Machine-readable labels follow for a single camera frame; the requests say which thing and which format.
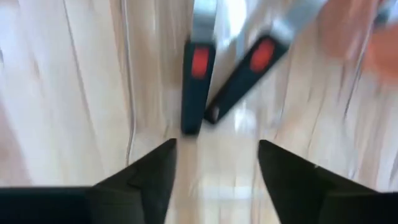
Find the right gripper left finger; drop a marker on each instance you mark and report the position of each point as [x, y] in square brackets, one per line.
[133, 193]

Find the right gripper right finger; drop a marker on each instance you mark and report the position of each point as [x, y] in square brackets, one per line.
[298, 189]

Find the dark grey round turner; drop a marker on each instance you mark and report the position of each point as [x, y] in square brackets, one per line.
[241, 82]

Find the wide clear plastic bin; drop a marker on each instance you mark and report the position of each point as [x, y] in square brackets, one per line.
[131, 93]

